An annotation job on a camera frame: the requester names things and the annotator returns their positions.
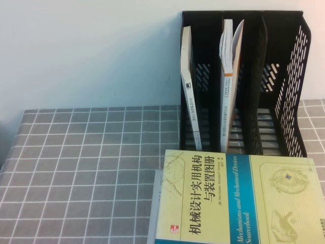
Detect black plastic book stand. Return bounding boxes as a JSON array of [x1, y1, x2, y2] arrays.
[[179, 10, 312, 159]]

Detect white paperback book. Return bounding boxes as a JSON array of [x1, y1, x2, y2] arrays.
[[147, 169, 166, 244]]

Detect thin white book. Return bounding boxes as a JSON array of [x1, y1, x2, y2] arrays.
[[179, 25, 203, 151]]

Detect white orange-spined book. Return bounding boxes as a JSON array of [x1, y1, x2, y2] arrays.
[[218, 18, 246, 153]]

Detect grey checkered tablecloth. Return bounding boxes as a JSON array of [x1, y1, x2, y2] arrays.
[[0, 98, 325, 244]]

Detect yellow mechanical devices book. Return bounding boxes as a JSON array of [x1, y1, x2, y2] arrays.
[[153, 148, 325, 244]]

